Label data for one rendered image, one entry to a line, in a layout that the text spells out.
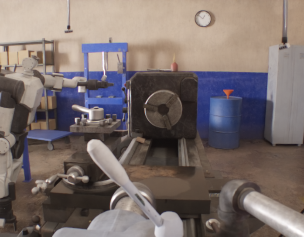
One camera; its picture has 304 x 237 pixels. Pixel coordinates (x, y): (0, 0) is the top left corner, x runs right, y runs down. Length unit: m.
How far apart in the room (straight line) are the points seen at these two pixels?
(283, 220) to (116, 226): 0.22
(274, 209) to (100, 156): 0.16
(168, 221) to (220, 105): 4.38
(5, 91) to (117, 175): 1.13
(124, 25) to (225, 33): 1.96
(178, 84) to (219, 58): 3.42
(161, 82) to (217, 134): 2.93
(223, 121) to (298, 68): 1.67
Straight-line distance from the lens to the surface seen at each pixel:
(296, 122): 5.30
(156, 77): 1.95
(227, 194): 0.28
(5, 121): 1.38
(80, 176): 0.89
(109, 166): 0.25
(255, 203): 0.25
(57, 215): 1.05
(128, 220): 0.38
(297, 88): 5.22
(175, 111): 1.76
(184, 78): 1.94
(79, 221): 0.91
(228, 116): 4.65
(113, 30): 5.43
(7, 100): 1.35
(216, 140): 4.77
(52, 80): 1.95
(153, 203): 0.50
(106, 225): 0.37
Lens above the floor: 1.34
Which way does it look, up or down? 10 degrees down
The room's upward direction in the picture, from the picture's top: straight up
